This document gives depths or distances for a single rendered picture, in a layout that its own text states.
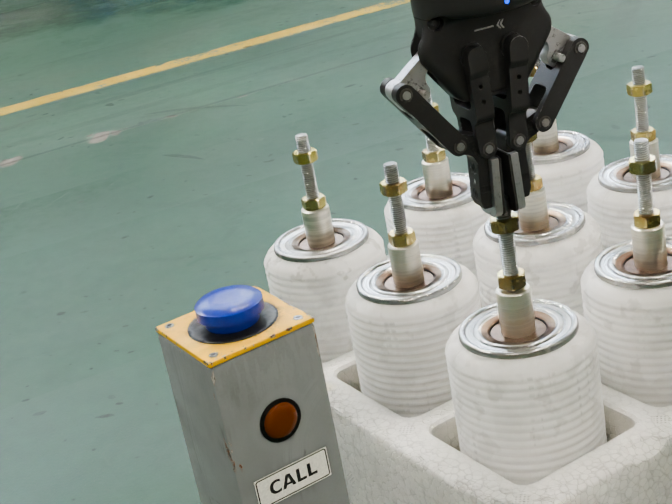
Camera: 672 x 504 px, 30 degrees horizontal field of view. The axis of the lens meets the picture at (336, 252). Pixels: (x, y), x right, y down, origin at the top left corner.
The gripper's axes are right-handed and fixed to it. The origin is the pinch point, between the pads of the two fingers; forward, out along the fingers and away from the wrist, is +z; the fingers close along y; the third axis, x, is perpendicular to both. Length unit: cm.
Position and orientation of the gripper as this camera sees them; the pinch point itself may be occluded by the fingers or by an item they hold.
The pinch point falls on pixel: (499, 180)
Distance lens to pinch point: 76.3
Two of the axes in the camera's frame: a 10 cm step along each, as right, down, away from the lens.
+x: -3.5, -3.0, 8.9
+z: 1.7, 9.1, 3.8
